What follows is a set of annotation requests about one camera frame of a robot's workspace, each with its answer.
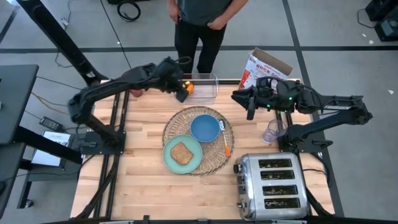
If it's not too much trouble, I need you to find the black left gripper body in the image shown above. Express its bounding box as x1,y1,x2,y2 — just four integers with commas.
154,57,185,93

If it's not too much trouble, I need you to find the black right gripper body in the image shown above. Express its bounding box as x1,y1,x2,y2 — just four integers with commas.
252,77,282,111

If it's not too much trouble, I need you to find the red yellow apple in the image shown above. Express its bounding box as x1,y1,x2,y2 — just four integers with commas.
183,80,195,96

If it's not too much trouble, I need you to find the white red cereal box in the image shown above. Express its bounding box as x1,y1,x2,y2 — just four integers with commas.
238,47,294,91

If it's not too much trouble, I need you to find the blue bowl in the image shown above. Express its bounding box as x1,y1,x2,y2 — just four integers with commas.
190,114,221,143

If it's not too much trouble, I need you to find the metal spoon orange handle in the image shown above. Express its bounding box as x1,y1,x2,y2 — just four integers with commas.
218,119,231,157

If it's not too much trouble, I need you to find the brown toast slice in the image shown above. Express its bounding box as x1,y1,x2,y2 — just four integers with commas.
170,142,195,166

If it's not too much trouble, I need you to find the light green plate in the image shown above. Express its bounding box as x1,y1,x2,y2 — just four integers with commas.
162,134,203,174

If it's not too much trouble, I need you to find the clear plastic container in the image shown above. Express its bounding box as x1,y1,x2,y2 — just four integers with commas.
180,73,220,105

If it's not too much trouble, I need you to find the clear plastic cup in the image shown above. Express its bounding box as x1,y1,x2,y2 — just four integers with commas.
262,119,288,144

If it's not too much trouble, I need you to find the person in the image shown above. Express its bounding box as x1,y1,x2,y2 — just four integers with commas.
167,0,249,75

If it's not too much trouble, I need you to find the round woven placemat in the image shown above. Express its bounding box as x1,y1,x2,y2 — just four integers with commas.
161,105,236,177

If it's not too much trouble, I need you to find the person's hand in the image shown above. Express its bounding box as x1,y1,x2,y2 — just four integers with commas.
206,15,230,31
168,3,181,24

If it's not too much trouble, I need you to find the silver four-slot toaster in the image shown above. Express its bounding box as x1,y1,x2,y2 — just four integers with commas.
233,151,309,221

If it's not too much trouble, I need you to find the black tower stand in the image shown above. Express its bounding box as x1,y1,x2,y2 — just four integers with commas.
17,0,109,88

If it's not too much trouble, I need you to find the black power adapter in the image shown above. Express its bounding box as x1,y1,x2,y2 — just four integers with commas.
39,116,65,133

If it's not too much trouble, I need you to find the black desk leg beam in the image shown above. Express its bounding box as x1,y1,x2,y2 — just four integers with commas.
0,126,83,218

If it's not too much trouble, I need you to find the black equipment box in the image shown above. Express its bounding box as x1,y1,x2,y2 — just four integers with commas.
365,0,398,43

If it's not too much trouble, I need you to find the white paper booklet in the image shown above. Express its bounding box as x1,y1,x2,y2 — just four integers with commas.
30,130,72,167

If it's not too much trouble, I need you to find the black desk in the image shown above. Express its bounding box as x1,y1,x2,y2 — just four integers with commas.
0,64,40,146

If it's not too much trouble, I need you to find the long black floor cable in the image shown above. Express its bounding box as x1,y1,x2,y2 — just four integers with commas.
99,0,132,71

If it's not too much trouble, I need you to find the coiled black cable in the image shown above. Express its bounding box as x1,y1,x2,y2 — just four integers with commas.
116,0,142,22

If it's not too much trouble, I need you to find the black metal table frame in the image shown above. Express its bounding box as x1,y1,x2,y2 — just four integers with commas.
74,79,336,224

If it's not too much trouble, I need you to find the yellow floor cable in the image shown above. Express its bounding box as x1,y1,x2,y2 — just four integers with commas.
30,91,75,121

